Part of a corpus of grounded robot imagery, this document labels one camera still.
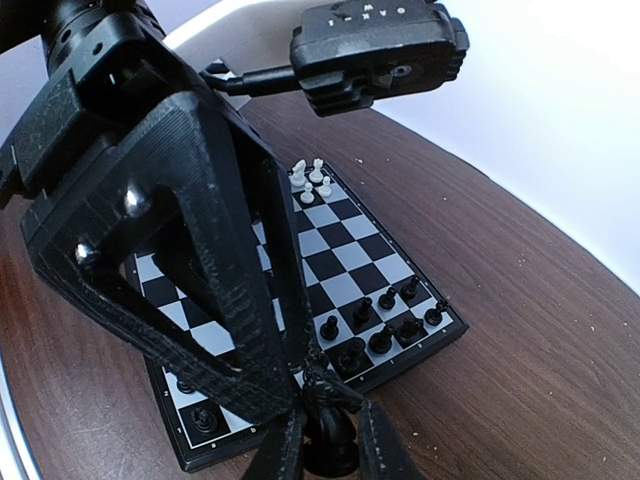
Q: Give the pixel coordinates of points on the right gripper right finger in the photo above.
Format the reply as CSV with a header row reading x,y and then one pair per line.
x,y
382,455

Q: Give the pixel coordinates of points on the black pawn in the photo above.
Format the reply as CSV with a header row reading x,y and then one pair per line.
x,y
329,330
184,387
387,300

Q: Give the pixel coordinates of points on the black and white chessboard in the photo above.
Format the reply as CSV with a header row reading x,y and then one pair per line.
x,y
347,254

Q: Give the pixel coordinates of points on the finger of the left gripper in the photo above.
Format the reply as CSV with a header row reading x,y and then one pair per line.
x,y
270,197
213,329

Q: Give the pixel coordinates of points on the black rook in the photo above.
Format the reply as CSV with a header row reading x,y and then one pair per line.
x,y
205,419

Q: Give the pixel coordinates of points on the black bishop chess piece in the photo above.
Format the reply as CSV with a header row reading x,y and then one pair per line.
x,y
381,342

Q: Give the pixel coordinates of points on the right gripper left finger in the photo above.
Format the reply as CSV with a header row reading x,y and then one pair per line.
x,y
280,455

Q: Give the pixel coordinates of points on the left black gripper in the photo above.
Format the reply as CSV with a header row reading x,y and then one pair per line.
x,y
100,100

